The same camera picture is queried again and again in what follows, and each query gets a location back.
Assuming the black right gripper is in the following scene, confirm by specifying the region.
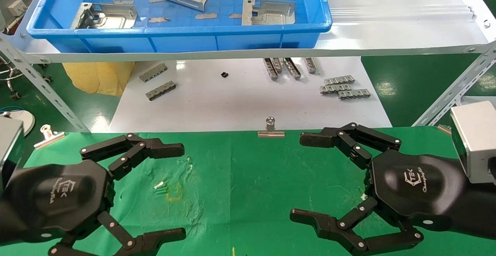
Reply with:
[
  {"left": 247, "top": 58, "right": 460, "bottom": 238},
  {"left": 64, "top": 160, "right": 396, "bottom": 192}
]
[{"left": 290, "top": 123, "right": 465, "bottom": 256}]

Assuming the blue plastic bin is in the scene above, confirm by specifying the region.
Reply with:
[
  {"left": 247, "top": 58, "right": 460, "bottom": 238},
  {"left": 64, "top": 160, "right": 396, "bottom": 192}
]
[{"left": 26, "top": 0, "right": 333, "bottom": 54}]

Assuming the small grey box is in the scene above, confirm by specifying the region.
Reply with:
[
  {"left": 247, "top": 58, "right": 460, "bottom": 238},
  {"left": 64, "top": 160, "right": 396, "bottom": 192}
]
[{"left": 8, "top": 0, "right": 28, "bottom": 17}]

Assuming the white flat board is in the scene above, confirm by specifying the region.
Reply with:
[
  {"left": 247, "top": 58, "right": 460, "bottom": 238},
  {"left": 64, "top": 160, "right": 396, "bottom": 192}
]
[{"left": 108, "top": 56, "right": 393, "bottom": 133}]

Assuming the flat stamped metal plate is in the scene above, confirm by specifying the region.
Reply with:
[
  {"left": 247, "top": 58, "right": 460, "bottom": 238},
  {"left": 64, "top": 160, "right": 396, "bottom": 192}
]
[{"left": 242, "top": 0, "right": 296, "bottom": 26}]

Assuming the chrome chair base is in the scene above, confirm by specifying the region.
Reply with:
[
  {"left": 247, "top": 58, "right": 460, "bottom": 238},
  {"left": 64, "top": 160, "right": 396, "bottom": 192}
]
[{"left": 0, "top": 63, "right": 53, "bottom": 100}]

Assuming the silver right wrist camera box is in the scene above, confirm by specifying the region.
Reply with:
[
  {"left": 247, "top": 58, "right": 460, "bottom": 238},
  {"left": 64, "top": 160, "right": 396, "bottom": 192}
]
[{"left": 449, "top": 101, "right": 496, "bottom": 185}]

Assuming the silver binder clip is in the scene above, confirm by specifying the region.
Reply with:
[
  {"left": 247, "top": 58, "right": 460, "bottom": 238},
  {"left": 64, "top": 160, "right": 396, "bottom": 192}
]
[
  {"left": 34, "top": 125, "right": 65, "bottom": 149},
  {"left": 258, "top": 117, "right": 286, "bottom": 138}
]

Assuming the stamped plate with raised bracket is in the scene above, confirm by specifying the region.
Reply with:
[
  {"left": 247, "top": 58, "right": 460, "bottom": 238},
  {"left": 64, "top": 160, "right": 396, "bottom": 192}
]
[{"left": 70, "top": 2, "right": 138, "bottom": 29}]

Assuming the white round disc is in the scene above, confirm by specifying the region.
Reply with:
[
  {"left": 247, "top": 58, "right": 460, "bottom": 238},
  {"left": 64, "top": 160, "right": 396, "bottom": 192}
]
[{"left": 0, "top": 110, "right": 35, "bottom": 136}]

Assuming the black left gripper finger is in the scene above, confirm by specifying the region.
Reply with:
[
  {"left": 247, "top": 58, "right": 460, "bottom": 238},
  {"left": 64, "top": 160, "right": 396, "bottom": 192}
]
[{"left": 80, "top": 133, "right": 185, "bottom": 182}]

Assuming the perforated steel angle leg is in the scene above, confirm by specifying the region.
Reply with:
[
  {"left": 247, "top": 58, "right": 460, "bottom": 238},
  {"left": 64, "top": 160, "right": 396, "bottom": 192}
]
[
  {"left": 0, "top": 35, "right": 91, "bottom": 133},
  {"left": 412, "top": 42, "right": 496, "bottom": 127}
]

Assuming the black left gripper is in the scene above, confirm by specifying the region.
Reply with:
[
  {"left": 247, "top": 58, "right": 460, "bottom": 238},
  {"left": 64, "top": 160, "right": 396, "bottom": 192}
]
[{"left": 6, "top": 159, "right": 187, "bottom": 256}]

